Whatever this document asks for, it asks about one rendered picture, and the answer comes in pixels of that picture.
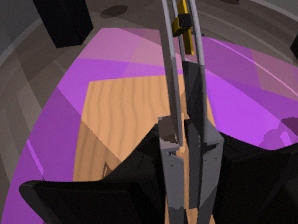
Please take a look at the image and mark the light brown wooden board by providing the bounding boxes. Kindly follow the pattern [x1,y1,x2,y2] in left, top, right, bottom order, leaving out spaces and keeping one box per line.
[72,75,198,224]

